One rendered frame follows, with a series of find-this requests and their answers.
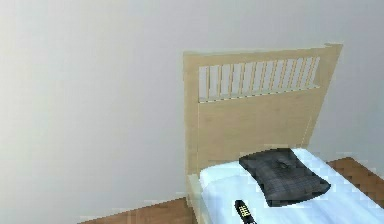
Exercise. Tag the light wooden bed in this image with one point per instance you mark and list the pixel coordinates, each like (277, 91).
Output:
(253, 123)

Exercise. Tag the dark grey pillow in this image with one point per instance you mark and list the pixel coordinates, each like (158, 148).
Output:
(283, 178)

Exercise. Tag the black remote control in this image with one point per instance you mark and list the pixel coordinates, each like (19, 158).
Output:
(244, 212)

